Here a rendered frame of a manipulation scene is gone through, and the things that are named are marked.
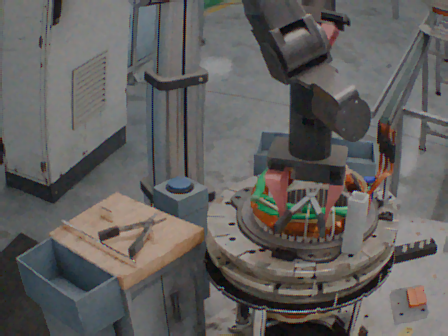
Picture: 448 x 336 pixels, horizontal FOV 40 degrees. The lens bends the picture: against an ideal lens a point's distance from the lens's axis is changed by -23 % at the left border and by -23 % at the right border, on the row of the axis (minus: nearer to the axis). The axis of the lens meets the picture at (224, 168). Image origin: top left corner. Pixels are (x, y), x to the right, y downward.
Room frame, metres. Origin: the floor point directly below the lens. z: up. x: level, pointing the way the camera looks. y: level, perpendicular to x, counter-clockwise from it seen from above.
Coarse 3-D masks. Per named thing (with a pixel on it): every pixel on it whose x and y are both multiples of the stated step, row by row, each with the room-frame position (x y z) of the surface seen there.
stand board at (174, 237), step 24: (96, 216) 1.03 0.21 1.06; (120, 216) 1.03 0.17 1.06; (144, 216) 1.04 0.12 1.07; (168, 216) 1.04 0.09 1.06; (72, 240) 0.94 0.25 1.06; (120, 240) 0.96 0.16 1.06; (168, 240) 0.97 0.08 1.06; (192, 240) 0.98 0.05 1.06; (120, 264) 0.89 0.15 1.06; (144, 264) 0.89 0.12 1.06
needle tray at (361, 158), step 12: (264, 132) 1.37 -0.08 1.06; (276, 132) 1.36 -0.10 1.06; (264, 144) 1.37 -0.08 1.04; (336, 144) 1.34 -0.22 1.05; (348, 144) 1.34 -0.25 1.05; (360, 144) 1.33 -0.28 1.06; (372, 144) 1.33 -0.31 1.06; (264, 156) 1.26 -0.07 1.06; (348, 156) 1.34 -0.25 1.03; (360, 156) 1.33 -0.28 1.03; (372, 156) 1.32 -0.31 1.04; (264, 168) 1.26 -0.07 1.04; (348, 168) 1.24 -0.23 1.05; (360, 168) 1.23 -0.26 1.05; (372, 168) 1.23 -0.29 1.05
